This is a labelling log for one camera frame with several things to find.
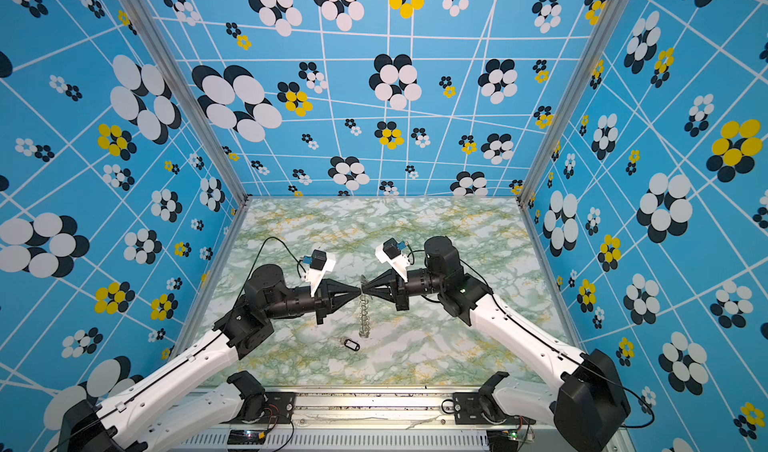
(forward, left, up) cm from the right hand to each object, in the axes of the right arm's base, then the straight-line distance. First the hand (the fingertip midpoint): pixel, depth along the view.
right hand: (368, 291), depth 67 cm
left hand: (-1, +2, +1) cm, 2 cm away
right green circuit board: (-25, -32, -29) cm, 50 cm away
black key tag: (-4, +7, -25) cm, 27 cm away
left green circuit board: (-25, +31, -27) cm, 48 cm away
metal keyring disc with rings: (-6, 0, -1) cm, 6 cm away
